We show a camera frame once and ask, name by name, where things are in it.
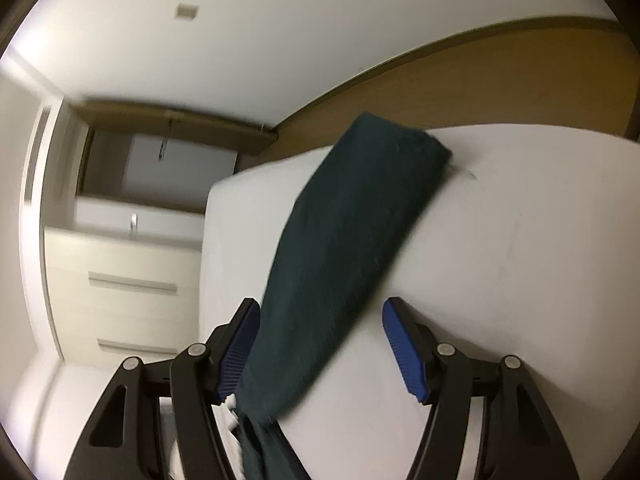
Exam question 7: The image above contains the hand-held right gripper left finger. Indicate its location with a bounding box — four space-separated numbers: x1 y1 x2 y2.
64 298 262 480

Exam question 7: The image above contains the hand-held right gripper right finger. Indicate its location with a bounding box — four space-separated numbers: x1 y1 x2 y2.
382 297 581 480

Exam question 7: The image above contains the dark green fleece garment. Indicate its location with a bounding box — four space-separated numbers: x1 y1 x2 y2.
234 111 454 480

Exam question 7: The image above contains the white cloth piece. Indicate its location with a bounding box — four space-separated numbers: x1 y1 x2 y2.
215 394 247 466

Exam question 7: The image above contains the cream wardrobe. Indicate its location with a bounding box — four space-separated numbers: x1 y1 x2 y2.
44 225 206 361

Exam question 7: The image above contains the white bed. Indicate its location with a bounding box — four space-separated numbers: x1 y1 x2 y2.
159 125 640 480

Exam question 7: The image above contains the white door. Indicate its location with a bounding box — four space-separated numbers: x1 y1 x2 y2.
75 130 238 237

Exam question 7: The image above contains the wooden wall panel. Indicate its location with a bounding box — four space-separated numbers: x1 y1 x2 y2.
235 16 640 177

